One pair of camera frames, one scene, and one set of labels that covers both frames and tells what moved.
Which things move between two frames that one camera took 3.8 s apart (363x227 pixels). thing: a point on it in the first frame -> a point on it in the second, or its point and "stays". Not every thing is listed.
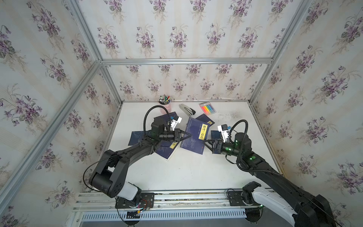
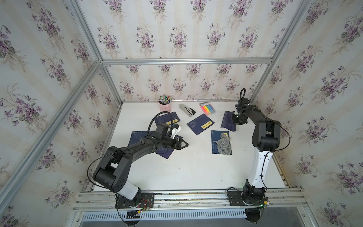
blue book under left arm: (164, 148) stays
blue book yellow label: (199, 130) -> (227, 121)
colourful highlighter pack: (207, 108) stays
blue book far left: (135, 136) stays
